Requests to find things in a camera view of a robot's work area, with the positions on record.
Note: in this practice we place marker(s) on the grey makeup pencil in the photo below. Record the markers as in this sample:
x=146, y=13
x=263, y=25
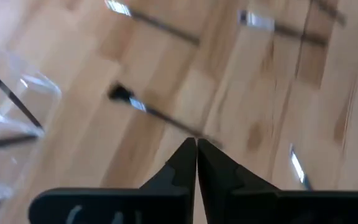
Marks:
x=291, y=32

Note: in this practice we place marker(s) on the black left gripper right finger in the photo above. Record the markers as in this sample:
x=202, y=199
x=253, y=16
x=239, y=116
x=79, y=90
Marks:
x=244, y=205

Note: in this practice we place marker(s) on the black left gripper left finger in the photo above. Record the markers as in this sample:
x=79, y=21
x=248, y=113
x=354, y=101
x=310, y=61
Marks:
x=154, y=205

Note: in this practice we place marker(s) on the brush silver ferrule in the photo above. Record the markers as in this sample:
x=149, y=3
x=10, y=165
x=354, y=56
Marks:
x=20, y=104

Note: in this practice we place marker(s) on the small dark-tipped brush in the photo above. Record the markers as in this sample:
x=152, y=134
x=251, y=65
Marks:
x=166, y=29

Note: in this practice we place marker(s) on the fluffy black-head brush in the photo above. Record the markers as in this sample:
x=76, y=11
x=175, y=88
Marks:
x=120, y=93

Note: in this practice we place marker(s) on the clear acrylic brush organizer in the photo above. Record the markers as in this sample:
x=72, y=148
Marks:
x=42, y=90

